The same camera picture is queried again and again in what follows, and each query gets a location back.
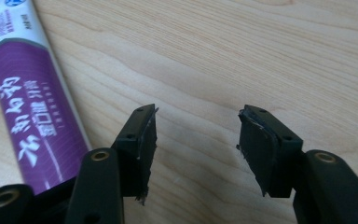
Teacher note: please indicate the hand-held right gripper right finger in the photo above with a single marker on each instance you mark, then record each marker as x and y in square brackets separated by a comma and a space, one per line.
[261, 149]

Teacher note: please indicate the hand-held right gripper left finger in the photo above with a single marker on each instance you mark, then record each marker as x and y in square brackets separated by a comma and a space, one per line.
[138, 155]

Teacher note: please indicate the purple and white toothpaste tube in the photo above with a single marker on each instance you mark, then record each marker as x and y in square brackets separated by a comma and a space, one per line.
[34, 102]

